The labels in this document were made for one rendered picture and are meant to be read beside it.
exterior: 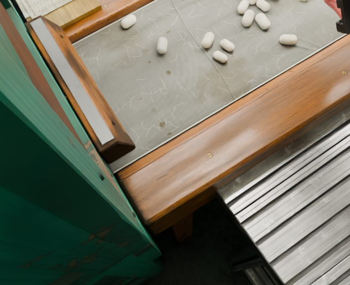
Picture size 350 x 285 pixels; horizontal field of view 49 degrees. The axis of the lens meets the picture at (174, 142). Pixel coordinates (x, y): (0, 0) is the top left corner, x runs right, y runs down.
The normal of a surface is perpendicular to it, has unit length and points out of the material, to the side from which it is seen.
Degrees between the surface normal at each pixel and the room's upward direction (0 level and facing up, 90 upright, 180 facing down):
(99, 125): 0
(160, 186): 0
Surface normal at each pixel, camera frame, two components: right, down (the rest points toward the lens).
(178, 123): -0.04, -0.34
